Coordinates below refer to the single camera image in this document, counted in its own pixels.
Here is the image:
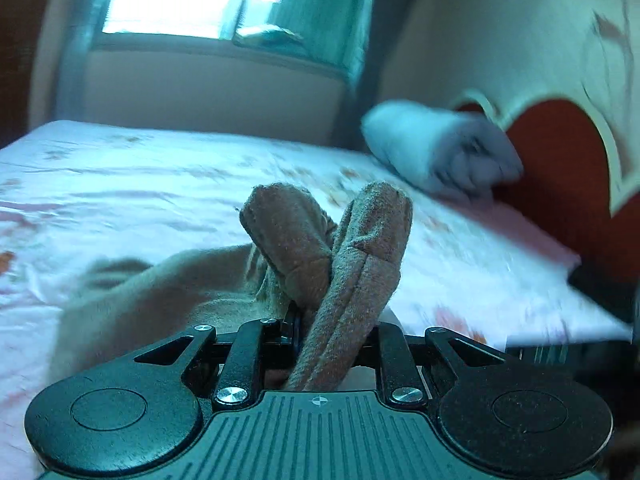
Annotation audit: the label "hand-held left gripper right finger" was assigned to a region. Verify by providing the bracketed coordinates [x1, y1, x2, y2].
[377, 322, 521, 407]

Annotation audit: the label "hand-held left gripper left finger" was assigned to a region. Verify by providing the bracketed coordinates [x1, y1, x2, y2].
[134, 310, 302, 408]

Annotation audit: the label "grey-brown pants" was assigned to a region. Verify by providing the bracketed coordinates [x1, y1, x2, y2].
[50, 180, 416, 393]

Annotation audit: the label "bed with floral sheet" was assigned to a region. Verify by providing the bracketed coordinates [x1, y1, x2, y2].
[0, 120, 633, 480]

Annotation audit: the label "rolled light blue quilt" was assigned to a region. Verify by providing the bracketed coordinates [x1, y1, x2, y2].
[361, 100, 525, 206]

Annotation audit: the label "dark blurred object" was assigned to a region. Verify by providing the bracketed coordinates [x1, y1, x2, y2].
[567, 260, 640, 323]

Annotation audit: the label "red and white headboard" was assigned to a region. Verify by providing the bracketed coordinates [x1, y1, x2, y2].
[400, 0, 640, 321]

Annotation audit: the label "grey-blue curtain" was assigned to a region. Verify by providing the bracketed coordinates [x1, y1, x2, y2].
[62, 0, 118, 123]
[340, 0, 416, 146]

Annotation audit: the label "patterned bundle on window sill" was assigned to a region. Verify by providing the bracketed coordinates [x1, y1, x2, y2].
[234, 25, 306, 46]

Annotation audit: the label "sheer teal curtain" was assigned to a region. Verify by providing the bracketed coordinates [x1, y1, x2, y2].
[270, 0, 373, 78]

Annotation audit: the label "sliding window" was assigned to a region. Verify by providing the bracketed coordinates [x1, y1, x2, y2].
[95, 0, 371, 78]

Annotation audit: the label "brown wooden door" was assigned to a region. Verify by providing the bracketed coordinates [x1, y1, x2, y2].
[0, 0, 56, 148]

